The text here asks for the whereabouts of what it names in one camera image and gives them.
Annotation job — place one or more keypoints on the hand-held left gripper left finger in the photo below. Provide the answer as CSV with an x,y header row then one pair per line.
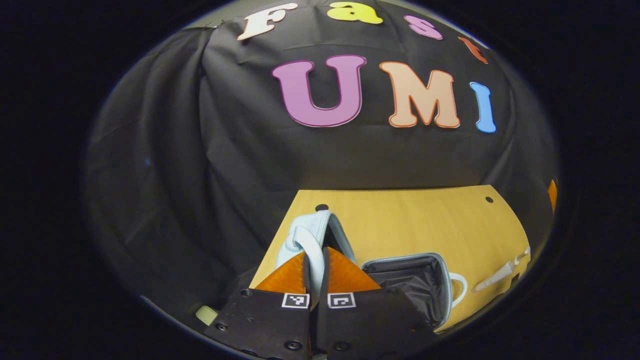
x,y
270,320

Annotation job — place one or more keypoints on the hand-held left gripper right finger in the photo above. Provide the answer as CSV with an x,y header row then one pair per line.
x,y
370,320

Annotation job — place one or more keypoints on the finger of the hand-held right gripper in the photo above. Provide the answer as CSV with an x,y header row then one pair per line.
x,y
552,196

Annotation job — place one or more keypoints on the light blue suitcase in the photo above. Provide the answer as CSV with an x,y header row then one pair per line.
x,y
312,235

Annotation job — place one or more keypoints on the pale green box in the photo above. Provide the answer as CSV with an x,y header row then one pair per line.
x,y
206,315

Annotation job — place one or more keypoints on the black backdrop cloth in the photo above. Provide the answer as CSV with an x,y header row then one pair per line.
x,y
210,150

